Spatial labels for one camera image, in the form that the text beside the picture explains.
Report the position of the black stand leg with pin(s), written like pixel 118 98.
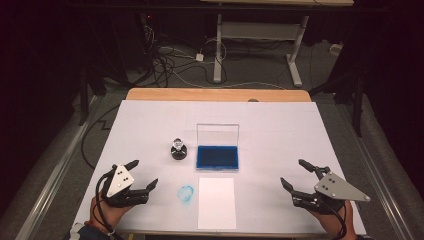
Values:
pixel 357 103

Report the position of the black stamp with clear knob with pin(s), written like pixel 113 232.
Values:
pixel 178 144

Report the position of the person's left hand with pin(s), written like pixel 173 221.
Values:
pixel 106 215

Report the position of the blue ink pad clear case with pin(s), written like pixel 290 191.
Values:
pixel 217 157

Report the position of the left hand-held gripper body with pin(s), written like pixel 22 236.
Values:
pixel 120 181

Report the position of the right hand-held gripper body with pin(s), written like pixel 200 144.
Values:
pixel 336 188

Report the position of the white desk frame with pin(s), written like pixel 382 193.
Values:
pixel 260 30

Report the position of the white table cover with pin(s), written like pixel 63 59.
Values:
pixel 266 133

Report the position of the wooden table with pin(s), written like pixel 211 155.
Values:
pixel 216 94

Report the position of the white paper sheet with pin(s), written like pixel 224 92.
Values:
pixel 216 203

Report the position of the white power adapter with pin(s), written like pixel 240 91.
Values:
pixel 199 57

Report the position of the person's right hand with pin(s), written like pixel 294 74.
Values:
pixel 335 223

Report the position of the metal floor rail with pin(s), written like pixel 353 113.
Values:
pixel 376 173
pixel 56 173

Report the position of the black round stamp cap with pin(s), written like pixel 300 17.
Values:
pixel 179 155

